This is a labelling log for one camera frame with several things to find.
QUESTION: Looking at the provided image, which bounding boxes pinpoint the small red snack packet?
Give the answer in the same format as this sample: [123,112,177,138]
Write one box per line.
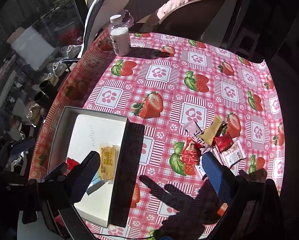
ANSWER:
[213,132,233,153]

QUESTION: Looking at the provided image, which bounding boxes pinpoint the red foil candy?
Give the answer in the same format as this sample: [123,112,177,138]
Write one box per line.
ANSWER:
[180,137,205,165]

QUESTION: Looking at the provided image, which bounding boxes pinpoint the gold snack packet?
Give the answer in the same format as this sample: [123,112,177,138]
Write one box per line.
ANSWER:
[199,114,223,146]

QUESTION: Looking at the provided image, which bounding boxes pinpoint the pink snack stick packet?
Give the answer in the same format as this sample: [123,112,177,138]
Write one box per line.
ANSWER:
[182,120,211,153]

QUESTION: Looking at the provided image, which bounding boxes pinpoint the white cranberry snack packet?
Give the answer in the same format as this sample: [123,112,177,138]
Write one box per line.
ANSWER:
[194,161,207,180]

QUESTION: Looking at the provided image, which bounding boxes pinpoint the red candy wrapper in box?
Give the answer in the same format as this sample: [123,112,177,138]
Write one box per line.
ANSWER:
[66,158,80,173]

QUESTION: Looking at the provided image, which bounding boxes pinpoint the light blue snack packet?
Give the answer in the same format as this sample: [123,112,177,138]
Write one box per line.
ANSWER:
[86,174,107,195]

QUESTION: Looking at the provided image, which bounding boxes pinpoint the yellow rice cracker packet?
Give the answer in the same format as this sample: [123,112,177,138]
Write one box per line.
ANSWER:
[99,143,120,183]

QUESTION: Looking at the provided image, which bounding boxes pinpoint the white cardboard box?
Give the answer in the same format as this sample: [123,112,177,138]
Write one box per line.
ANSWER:
[48,106,130,228]

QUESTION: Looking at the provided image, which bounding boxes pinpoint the pink strawberry tablecloth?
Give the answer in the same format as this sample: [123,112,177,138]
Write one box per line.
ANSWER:
[30,31,284,239]

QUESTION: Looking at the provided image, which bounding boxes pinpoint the white plastic bottle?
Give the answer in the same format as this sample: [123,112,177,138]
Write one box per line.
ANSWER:
[109,14,131,56]

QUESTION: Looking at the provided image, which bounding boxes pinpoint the folding chair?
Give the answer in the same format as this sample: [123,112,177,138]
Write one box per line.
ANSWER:
[61,0,134,64]

